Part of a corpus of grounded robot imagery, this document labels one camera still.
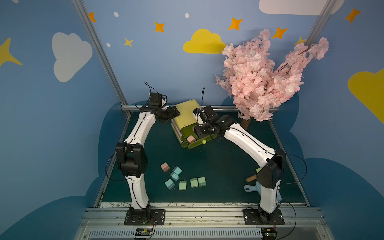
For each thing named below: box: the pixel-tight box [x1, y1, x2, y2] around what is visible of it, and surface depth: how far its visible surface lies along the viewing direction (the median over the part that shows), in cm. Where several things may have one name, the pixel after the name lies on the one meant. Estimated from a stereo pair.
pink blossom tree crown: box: [215, 29, 329, 122], surface depth 66 cm
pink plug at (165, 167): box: [160, 162, 170, 173], surface depth 92 cm
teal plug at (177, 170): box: [172, 166, 182, 175], surface depth 90 cm
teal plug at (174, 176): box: [170, 172, 179, 181], surface depth 87 cm
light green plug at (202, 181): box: [198, 176, 206, 187], surface depth 86 cm
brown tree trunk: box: [240, 118, 251, 131], surface depth 98 cm
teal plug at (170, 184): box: [164, 178, 175, 191], surface depth 85 cm
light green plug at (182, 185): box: [178, 180, 187, 191], surface depth 86 cm
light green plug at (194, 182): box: [190, 177, 199, 188], surface depth 86 cm
